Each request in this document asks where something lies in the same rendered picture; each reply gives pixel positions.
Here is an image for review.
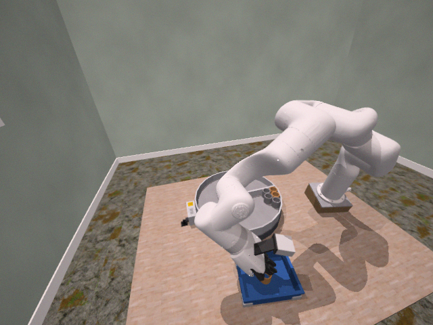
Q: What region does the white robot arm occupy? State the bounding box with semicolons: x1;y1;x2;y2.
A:
194;100;401;257

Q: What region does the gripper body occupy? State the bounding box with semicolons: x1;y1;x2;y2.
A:
230;227;265;277

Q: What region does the blue crate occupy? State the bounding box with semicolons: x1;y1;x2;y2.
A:
235;251;304;307

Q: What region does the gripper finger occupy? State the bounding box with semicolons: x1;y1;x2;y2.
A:
264;253;276;267
251;263;277;281

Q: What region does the grey metal ring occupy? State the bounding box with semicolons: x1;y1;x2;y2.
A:
264;193;273;204
262;188;271;198
271;197;281;209

